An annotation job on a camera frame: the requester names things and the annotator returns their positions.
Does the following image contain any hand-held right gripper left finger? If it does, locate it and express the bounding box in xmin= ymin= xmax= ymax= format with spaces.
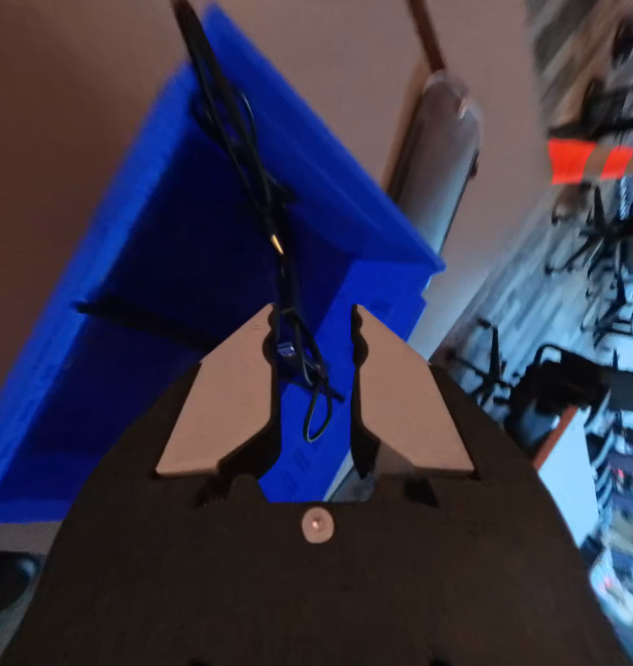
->
xmin=154 ymin=303 xmax=283 ymax=477

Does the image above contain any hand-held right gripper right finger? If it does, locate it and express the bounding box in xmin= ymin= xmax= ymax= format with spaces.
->
xmin=349 ymin=304 xmax=477 ymax=479

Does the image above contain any blue plastic bin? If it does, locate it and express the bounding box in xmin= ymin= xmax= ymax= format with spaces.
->
xmin=0 ymin=2 xmax=447 ymax=523

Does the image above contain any black usb cable bundle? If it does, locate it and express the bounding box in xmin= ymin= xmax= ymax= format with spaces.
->
xmin=171 ymin=0 xmax=299 ymax=313

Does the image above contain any black office chair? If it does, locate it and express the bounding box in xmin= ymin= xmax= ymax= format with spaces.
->
xmin=545 ymin=182 xmax=633 ymax=339
xmin=509 ymin=341 xmax=614 ymax=453

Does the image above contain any pale rounded ledge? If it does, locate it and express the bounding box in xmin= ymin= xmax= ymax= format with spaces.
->
xmin=387 ymin=70 xmax=484 ymax=256

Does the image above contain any person's black shoe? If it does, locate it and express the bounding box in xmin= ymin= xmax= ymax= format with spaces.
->
xmin=0 ymin=552 xmax=43 ymax=620

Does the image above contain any orange traffic cone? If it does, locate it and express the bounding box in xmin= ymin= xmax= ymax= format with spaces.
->
xmin=548 ymin=136 xmax=633 ymax=185

